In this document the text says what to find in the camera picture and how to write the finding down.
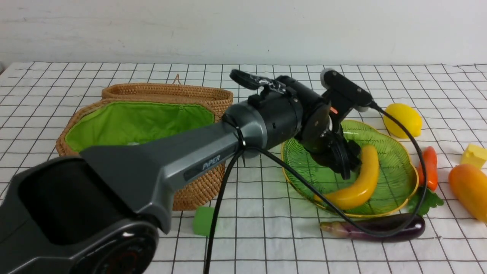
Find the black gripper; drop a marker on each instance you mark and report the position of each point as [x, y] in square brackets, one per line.
[321, 135]

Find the yellow toy banana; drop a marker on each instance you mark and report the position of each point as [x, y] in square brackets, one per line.
[347, 194]

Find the yellow toy lemon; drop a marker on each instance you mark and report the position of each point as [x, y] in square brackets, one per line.
[407, 116]

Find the purple toy eggplant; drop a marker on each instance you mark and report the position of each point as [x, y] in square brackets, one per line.
[343, 229]

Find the orange toy carrot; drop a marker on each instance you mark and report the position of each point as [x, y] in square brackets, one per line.
[431, 200]

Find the orange toy mango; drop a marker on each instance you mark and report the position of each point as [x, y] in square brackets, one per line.
[469, 186]

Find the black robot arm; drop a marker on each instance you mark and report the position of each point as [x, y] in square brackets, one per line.
[100, 212]

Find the green leaf-shaped plastic plate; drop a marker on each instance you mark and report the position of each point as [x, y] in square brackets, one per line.
[397, 176]

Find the white grid tablecloth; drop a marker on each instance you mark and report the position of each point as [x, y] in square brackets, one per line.
[264, 226]

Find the green foam cube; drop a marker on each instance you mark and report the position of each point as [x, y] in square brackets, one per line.
[202, 222]

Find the yellow foam cube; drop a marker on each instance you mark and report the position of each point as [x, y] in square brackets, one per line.
[474, 155]

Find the woven wicker basket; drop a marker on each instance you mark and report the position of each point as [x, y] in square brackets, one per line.
[133, 121]

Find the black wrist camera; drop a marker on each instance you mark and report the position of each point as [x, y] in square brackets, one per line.
[343, 94]

